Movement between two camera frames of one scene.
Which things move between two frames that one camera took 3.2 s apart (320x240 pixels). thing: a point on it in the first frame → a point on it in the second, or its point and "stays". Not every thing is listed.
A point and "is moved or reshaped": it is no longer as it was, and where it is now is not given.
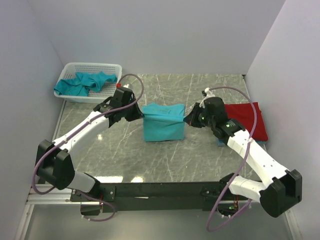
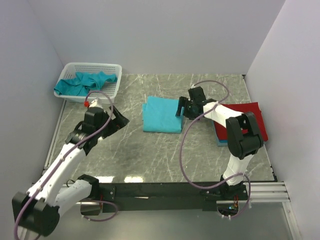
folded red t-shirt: [244, 113] stays
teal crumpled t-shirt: [82, 83] stays
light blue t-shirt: [163, 122] is moved or reshaped
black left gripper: [137, 114] → [119, 122]
